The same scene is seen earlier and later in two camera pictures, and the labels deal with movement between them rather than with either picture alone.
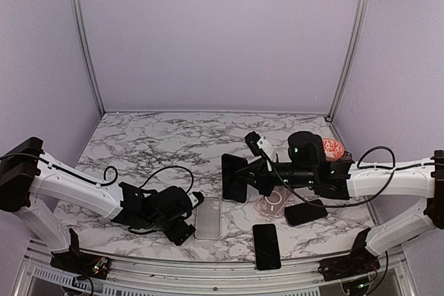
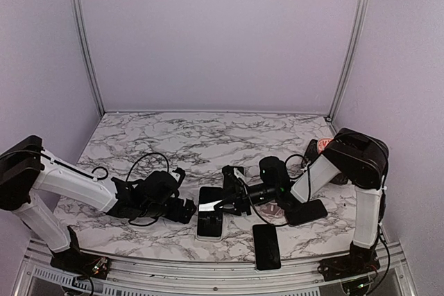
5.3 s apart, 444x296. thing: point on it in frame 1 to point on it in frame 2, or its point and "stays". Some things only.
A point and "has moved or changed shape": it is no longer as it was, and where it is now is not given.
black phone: (234, 177) has moved or changed shape
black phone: (266, 249) stays
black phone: (304, 212) stays
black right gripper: (259, 168) to (240, 195)
